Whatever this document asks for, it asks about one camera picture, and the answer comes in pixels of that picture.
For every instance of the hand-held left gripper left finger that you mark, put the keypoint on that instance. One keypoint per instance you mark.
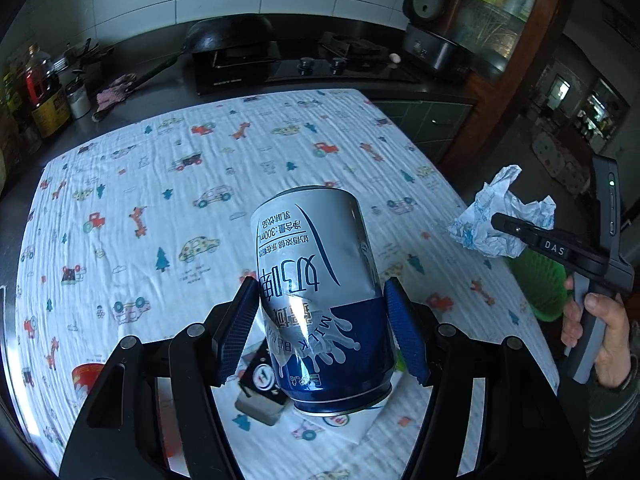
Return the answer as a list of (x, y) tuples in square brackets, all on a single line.
[(240, 330)]

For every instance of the person's right forearm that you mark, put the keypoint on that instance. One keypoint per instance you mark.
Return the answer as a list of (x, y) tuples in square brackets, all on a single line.
[(615, 425)]

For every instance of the white paper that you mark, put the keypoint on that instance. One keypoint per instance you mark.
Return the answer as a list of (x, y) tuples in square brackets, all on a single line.
[(480, 220)]

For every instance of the black rice cooker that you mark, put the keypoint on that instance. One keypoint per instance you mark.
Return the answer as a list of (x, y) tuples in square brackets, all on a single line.
[(430, 50)]

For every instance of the white cartoon printed blanket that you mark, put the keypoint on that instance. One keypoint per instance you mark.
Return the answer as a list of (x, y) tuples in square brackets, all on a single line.
[(150, 170)]

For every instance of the green cabinet doors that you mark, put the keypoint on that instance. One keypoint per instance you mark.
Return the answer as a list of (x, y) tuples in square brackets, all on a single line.
[(430, 120)]

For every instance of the dotted playpen fence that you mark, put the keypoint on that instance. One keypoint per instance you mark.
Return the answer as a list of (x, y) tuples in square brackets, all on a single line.
[(560, 160)]

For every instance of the white egg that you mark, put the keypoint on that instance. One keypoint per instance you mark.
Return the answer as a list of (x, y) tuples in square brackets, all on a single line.
[(395, 58)]

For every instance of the wooden glass door cabinet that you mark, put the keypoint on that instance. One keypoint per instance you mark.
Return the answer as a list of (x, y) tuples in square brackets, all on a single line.
[(480, 120)]

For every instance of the black wok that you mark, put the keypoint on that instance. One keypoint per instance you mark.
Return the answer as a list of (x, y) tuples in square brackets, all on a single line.
[(225, 32)]

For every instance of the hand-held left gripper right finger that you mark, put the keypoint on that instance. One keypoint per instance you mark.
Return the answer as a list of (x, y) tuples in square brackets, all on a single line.
[(405, 330)]

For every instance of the black utensil holder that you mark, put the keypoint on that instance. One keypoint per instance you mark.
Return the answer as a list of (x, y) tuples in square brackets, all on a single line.
[(95, 60)]

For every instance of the dark sauce bottle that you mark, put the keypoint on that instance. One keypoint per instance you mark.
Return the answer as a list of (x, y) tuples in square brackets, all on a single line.
[(12, 120)]

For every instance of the red paper bowl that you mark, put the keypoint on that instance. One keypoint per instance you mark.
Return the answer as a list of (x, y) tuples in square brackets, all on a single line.
[(87, 377)]

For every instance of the white jar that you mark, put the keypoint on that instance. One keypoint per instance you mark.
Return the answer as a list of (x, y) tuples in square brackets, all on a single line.
[(79, 102)]

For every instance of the green plastic basket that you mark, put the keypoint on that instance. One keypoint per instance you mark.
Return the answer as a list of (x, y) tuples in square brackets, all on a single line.
[(542, 280)]

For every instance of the oil bottle with yellow label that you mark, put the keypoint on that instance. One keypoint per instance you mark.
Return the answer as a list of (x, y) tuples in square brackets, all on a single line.
[(47, 105)]

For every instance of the black gas stove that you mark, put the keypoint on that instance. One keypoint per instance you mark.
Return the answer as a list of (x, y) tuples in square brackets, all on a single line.
[(280, 67)]

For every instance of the pink cloth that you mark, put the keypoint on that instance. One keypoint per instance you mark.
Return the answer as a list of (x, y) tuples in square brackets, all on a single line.
[(112, 95)]

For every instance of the person's right hand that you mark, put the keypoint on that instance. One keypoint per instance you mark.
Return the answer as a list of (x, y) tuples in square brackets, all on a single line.
[(612, 340)]

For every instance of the blue and white can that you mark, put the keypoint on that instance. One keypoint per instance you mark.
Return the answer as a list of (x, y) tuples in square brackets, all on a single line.
[(310, 260)]

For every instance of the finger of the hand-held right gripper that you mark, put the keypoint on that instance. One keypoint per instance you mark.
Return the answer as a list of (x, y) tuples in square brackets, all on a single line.
[(515, 232)]

